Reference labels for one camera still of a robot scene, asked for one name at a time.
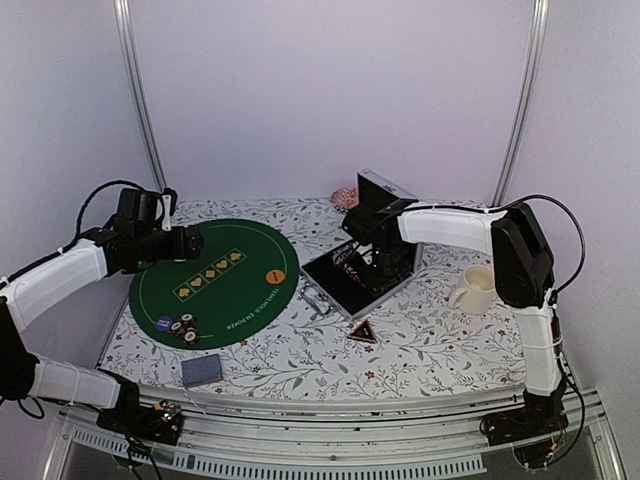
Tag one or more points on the black red triangle token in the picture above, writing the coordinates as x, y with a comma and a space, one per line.
364, 333

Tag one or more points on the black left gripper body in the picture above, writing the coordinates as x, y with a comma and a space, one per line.
174, 250

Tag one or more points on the red dice row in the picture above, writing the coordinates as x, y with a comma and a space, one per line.
353, 275

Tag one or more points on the patterned ceramic bowl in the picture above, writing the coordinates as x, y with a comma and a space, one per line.
345, 199

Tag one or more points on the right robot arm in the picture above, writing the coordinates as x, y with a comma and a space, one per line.
522, 264

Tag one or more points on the green and red chip stack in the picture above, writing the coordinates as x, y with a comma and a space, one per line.
186, 329

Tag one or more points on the orange big blind button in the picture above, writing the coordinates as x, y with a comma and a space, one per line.
275, 277

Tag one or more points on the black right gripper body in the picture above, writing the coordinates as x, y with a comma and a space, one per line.
391, 264

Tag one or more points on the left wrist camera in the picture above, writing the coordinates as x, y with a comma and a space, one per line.
168, 204

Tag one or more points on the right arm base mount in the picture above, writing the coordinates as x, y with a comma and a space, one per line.
525, 425

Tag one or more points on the blue playing card deck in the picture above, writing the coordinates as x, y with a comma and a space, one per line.
201, 371

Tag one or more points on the white ribbed mug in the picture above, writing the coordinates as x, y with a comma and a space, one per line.
475, 291

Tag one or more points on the green round poker mat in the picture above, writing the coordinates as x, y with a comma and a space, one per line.
225, 287

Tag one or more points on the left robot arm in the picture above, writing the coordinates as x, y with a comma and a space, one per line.
138, 235

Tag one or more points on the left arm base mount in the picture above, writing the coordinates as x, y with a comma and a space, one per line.
159, 423

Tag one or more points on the aluminium front rail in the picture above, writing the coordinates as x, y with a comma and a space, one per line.
226, 437

